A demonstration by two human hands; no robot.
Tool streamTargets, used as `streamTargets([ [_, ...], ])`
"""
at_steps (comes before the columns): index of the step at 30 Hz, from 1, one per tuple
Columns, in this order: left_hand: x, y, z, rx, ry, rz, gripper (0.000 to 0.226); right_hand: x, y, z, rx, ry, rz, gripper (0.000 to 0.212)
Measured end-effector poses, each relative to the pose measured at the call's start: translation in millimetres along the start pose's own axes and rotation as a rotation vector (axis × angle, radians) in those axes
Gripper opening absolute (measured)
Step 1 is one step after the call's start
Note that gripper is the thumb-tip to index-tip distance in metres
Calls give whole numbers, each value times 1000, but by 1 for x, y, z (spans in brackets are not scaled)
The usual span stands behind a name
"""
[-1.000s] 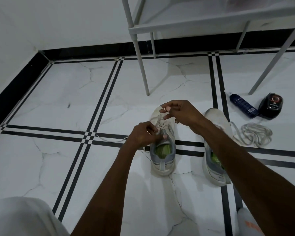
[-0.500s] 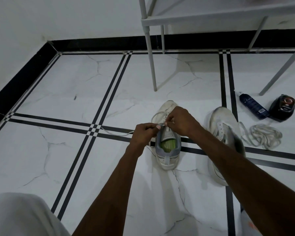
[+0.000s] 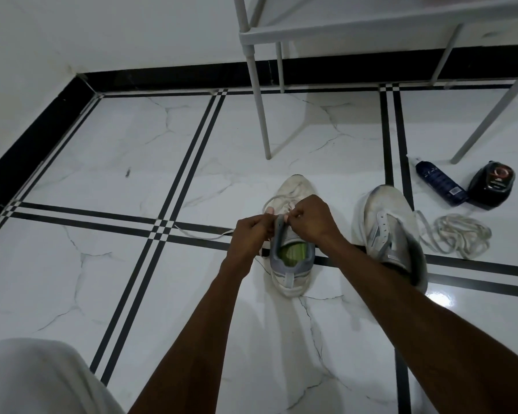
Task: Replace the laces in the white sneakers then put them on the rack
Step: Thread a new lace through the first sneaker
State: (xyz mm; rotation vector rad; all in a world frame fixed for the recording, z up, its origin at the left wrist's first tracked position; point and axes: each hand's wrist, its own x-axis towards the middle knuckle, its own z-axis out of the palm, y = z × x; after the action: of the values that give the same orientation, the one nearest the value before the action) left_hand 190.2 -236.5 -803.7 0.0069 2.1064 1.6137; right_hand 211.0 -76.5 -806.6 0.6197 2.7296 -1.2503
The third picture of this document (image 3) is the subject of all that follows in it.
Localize grey metal shelf rack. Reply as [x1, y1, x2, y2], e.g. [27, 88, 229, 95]
[233, 0, 518, 165]

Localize white shorts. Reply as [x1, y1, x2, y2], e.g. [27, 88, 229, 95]
[0, 338, 126, 414]

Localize white sneaker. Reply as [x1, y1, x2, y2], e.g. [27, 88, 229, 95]
[358, 185, 429, 294]
[261, 174, 318, 298]

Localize person's right hand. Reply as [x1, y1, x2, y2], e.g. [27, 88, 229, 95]
[284, 194, 344, 254]

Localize dark blue spray bottle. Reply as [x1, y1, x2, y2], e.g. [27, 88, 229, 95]
[407, 155, 469, 208]

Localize black shoe polish container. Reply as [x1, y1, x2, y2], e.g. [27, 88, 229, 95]
[467, 160, 517, 210]

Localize person's left forearm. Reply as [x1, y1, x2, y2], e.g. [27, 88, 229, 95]
[129, 267, 251, 414]

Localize white shoelace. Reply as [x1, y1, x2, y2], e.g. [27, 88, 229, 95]
[416, 210, 493, 260]
[172, 193, 305, 242]

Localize person's left hand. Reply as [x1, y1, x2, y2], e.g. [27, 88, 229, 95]
[220, 214, 278, 281]

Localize person's right forearm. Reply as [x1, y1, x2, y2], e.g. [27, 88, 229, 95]
[326, 236, 518, 414]

